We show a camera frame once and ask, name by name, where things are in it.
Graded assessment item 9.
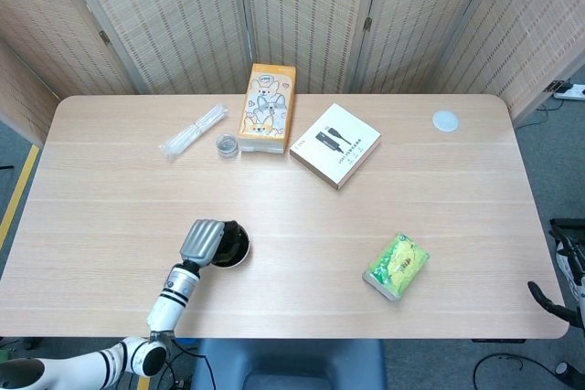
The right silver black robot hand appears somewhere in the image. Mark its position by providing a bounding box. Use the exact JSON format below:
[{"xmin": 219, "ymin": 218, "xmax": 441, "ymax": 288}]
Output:
[{"xmin": 526, "ymin": 279, "xmax": 585, "ymax": 330}]

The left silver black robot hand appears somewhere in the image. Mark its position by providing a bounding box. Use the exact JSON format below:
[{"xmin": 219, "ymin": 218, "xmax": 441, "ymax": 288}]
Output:
[{"xmin": 179, "ymin": 218, "xmax": 250, "ymax": 269}]

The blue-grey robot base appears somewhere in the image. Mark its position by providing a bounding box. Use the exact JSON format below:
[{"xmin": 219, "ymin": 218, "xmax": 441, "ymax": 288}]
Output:
[{"xmin": 190, "ymin": 338, "xmax": 388, "ymax": 390}]

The cup of black coffee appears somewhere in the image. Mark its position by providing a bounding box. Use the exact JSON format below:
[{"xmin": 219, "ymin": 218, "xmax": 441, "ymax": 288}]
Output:
[{"xmin": 208, "ymin": 224, "xmax": 254, "ymax": 269}]

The small clear plastic jar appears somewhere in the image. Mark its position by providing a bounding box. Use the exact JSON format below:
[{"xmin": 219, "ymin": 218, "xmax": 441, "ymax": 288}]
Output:
[{"xmin": 215, "ymin": 132, "xmax": 240, "ymax": 158}]

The clear plastic straw bundle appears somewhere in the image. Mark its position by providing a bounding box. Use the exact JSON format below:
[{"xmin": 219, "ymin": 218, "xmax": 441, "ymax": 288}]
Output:
[{"xmin": 158, "ymin": 103, "xmax": 229, "ymax": 163}]

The orange corgi tissue box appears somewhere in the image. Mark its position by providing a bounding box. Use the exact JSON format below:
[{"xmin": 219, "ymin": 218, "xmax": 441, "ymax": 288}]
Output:
[{"xmin": 237, "ymin": 63, "xmax": 297, "ymax": 154}]

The green tissue pack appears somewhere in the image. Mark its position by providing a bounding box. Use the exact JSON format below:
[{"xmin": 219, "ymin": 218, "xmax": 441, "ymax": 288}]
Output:
[{"xmin": 362, "ymin": 232, "xmax": 431, "ymax": 302}]

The round white desk grommet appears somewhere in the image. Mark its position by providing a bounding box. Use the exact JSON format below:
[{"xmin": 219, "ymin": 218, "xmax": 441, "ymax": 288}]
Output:
[{"xmin": 431, "ymin": 109, "xmax": 460, "ymax": 133}]

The white power strip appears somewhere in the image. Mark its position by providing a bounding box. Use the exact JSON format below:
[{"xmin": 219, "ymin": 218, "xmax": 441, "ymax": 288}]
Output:
[{"xmin": 552, "ymin": 82, "xmax": 585, "ymax": 101}]

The woven folding screen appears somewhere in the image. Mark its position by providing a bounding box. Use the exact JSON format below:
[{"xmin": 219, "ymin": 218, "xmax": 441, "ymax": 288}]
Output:
[{"xmin": 0, "ymin": 0, "xmax": 585, "ymax": 149}]

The black floor cable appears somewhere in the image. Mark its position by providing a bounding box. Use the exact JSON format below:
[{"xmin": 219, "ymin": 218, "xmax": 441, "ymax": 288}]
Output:
[
  {"xmin": 473, "ymin": 352, "xmax": 572, "ymax": 390},
  {"xmin": 166, "ymin": 339, "xmax": 212, "ymax": 390}
]

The white cable product box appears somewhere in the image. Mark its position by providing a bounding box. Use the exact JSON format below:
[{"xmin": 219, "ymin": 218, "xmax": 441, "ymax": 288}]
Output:
[{"xmin": 289, "ymin": 102, "xmax": 382, "ymax": 192}]

